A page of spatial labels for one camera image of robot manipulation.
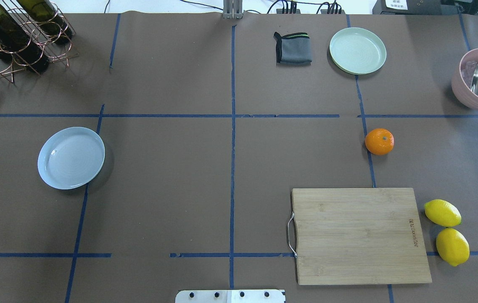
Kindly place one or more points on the orange fruit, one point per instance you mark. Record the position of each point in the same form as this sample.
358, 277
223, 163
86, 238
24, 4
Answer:
379, 141

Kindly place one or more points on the light blue plate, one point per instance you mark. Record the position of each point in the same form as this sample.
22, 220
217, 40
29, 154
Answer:
71, 158

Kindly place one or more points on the light green plate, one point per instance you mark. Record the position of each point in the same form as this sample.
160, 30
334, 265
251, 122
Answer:
357, 51

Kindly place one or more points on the grey folded cloth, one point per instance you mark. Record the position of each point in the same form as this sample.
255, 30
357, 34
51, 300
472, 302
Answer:
293, 49

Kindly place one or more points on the wooden cutting board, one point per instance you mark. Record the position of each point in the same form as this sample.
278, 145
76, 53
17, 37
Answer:
358, 236

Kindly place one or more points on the black power strip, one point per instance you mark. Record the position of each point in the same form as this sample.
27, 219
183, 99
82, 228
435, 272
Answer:
289, 7

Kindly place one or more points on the upper yellow lemon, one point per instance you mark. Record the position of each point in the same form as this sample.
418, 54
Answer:
443, 213

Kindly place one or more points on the yellow lemon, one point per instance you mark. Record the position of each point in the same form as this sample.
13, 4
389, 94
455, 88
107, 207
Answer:
452, 247
443, 213

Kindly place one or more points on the black device with label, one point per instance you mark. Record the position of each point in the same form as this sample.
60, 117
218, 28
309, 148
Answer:
413, 7

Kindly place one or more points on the lower yellow lemon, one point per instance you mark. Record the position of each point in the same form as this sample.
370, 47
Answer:
452, 247

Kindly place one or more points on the pink bowl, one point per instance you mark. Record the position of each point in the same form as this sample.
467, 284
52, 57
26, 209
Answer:
462, 78

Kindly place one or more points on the dark green wine bottle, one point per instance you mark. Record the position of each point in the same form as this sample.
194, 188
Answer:
15, 40

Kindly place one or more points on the grey camera stand post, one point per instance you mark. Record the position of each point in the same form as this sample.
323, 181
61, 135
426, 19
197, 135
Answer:
233, 9

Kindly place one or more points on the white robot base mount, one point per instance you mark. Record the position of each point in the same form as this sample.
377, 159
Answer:
231, 296

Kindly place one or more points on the copper wire wine rack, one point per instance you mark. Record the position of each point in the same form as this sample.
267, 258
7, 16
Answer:
33, 35

